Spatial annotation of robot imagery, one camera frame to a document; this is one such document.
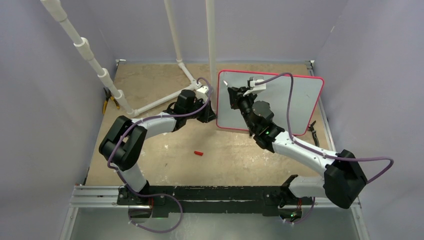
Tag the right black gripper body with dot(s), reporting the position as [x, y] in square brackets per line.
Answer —
[246, 102]

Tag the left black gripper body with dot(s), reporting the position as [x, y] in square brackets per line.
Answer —
[198, 103]

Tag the red marker cap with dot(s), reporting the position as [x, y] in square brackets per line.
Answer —
[198, 153]

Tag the pink framed whiteboard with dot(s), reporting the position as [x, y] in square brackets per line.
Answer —
[304, 99]

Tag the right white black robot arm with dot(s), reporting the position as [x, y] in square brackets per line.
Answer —
[341, 177]

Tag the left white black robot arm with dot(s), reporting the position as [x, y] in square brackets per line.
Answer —
[123, 143]

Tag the black tool by whiteboard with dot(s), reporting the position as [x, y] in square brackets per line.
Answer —
[311, 128]

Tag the yellow black pliers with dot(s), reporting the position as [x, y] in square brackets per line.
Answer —
[109, 97]

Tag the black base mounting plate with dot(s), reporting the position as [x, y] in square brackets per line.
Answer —
[268, 201]

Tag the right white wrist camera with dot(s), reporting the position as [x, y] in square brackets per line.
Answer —
[255, 85]

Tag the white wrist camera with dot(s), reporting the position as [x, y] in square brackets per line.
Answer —
[202, 92]
[255, 85]

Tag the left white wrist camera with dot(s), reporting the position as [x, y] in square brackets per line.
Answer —
[202, 92]

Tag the aluminium rail frame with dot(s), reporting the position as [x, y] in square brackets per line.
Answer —
[93, 214]

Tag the white PVC pipe frame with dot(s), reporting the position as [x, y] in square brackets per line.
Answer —
[132, 26]

